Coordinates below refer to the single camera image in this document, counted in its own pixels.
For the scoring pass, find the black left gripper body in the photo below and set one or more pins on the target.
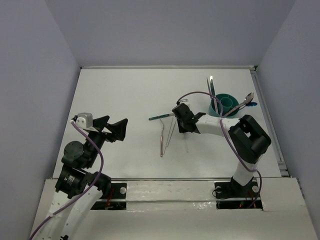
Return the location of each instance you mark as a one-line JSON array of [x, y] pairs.
[[106, 128]]

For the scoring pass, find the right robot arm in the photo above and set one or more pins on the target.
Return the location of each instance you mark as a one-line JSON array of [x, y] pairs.
[[246, 138]]

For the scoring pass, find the fork with teal handle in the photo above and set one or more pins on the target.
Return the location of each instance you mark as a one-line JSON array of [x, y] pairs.
[[161, 116]]

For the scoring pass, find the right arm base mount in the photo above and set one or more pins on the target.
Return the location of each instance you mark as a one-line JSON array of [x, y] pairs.
[[231, 197]]

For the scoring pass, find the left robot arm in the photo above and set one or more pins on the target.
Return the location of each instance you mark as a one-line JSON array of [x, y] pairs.
[[81, 185]]

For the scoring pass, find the dark purple spoon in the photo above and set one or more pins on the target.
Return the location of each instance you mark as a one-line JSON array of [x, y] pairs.
[[243, 106]]

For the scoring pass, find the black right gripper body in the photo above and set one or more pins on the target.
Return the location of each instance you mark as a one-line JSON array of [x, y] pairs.
[[182, 127]]

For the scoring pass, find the blue spoon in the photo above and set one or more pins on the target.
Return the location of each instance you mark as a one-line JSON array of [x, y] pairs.
[[254, 104]]

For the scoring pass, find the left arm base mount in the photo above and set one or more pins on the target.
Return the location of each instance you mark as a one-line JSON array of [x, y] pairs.
[[115, 200]]

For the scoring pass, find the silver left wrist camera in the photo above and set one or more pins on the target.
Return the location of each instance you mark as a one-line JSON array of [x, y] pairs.
[[83, 120]]

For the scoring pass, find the knife with pink handle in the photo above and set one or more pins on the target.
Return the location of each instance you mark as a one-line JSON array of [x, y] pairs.
[[212, 90]]

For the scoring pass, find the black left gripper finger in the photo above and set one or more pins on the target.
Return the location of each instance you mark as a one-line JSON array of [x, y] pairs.
[[101, 122], [118, 129]]

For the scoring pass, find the silver spoon pink handle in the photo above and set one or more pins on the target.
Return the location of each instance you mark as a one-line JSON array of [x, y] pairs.
[[247, 100]]

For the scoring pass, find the teal round utensil holder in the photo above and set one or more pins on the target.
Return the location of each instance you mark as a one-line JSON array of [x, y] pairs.
[[228, 103]]

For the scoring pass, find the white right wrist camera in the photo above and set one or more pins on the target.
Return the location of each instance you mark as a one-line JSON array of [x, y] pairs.
[[184, 102]]

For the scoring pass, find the fork with pink handle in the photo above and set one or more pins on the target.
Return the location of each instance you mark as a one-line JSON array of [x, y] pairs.
[[208, 86]]

